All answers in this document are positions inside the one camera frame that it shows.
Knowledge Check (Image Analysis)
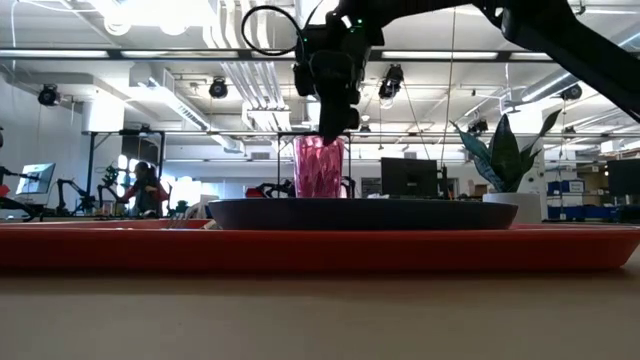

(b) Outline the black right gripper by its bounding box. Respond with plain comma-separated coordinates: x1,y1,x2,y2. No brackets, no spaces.
299,10,385,146

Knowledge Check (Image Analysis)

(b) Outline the pink faceted plastic cup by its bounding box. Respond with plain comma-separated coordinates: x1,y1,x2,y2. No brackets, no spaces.
292,134,348,200

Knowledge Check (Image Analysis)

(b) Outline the dark blue plate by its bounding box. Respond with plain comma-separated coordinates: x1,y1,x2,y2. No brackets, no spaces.
206,197,520,232

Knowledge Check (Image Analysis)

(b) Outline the orange-handled metal fork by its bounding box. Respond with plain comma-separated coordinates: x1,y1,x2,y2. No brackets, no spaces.
166,214,195,231

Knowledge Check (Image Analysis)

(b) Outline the red plastic tray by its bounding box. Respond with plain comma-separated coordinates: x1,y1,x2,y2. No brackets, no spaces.
0,218,629,274

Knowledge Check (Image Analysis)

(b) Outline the black ceiling spotlight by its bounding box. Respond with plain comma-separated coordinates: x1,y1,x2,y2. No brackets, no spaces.
377,63,405,100
208,76,230,100
37,83,61,108

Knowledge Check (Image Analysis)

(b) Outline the black background monitor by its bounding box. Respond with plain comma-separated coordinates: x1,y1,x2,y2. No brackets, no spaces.
380,157,440,199
606,158,640,199

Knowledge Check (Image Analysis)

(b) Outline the green plant in white pot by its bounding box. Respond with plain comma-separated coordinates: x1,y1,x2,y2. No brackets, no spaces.
449,108,564,225

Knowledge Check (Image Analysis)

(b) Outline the person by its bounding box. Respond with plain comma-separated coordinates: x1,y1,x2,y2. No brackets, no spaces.
118,160,170,218

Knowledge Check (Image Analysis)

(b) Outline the shelf with blue bins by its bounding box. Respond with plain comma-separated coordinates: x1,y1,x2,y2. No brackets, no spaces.
546,178,617,222

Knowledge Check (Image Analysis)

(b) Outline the bright-screen background monitor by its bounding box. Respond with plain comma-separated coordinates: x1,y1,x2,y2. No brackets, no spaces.
14,161,58,197

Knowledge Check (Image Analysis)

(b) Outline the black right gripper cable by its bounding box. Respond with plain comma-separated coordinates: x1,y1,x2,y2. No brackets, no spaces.
240,4,307,58

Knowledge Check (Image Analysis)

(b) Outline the black aluminium rig frame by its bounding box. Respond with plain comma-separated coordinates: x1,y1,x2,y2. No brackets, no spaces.
0,47,557,64

